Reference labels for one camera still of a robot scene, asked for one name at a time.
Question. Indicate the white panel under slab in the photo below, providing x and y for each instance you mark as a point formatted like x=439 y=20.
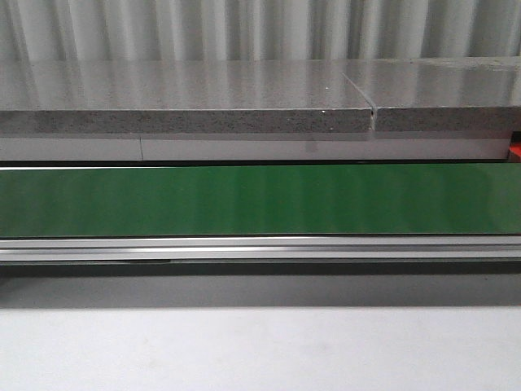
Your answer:
x=237 y=147

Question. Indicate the grey stone slab left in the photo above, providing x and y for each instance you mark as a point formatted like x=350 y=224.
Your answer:
x=180 y=97

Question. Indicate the red object at edge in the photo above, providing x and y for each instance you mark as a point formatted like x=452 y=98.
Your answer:
x=514 y=153

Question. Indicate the grey stone slab right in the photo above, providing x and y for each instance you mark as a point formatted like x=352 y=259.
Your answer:
x=474 y=95

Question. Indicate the grey pleated curtain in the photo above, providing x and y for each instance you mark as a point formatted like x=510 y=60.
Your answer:
x=257 y=30

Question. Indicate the green conveyor belt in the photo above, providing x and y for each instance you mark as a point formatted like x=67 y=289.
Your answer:
x=473 y=198

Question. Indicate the grey stone slab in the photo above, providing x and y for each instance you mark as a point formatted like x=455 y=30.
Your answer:
x=474 y=95
x=180 y=97

